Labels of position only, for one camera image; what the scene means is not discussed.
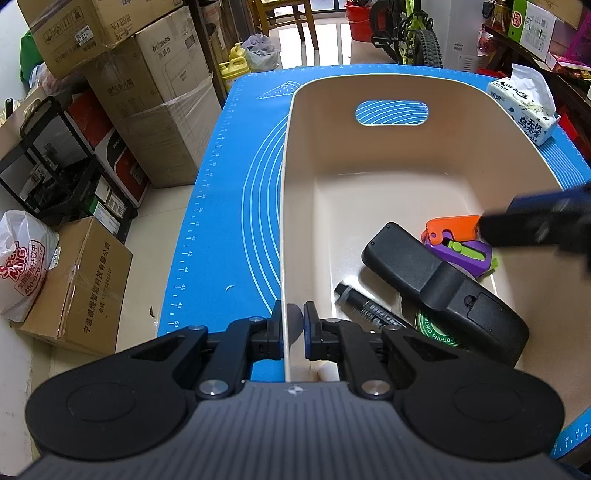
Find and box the grey cabinet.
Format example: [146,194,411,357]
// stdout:
[450,32,514,75]

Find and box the large taped cardboard box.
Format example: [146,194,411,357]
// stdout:
[85,4,223,188]

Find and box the beige plastic bin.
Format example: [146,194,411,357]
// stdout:
[278,76,580,384]

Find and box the white plastic bag red print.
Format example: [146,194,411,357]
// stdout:
[0,210,61,324]

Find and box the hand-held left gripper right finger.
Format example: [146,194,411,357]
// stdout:
[302,301,474,400]

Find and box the green white small box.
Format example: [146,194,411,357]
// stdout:
[92,178,129,223]

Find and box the green bag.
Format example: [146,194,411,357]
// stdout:
[20,28,45,86]

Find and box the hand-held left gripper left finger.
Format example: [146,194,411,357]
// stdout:
[117,300,283,400]

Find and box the black marker pen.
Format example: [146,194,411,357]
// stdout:
[334,282,416,334]

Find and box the red bucket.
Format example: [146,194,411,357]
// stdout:
[345,0,378,43]

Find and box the orange purple toy knife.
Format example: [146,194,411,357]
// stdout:
[421,215,499,278]

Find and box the green black bicycle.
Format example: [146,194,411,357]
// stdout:
[369,0,445,70]

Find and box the grey plastic bag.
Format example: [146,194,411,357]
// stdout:
[242,33,280,71]

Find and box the red and white appliance box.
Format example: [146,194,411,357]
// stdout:
[65,90,151,209]

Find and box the blue silicone mat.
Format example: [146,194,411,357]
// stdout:
[157,65,591,462]

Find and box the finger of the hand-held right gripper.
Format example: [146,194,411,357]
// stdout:
[478,182,591,254]

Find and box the green white carton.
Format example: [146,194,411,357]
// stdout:
[507,0,558,49]

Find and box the black metal shelf rack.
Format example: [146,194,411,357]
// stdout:
[0,96,139,244]

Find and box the low cardboard box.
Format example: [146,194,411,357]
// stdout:
[9,217,134,357]

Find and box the black remote device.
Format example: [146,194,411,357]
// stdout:
[361,222,531,368]

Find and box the white tissue pack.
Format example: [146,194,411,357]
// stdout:
[486,64,562,147]

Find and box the wooden chair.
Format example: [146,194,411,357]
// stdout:
[252,0,320,52]

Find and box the green round ointment tin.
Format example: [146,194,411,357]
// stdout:
[414,308,467,349]

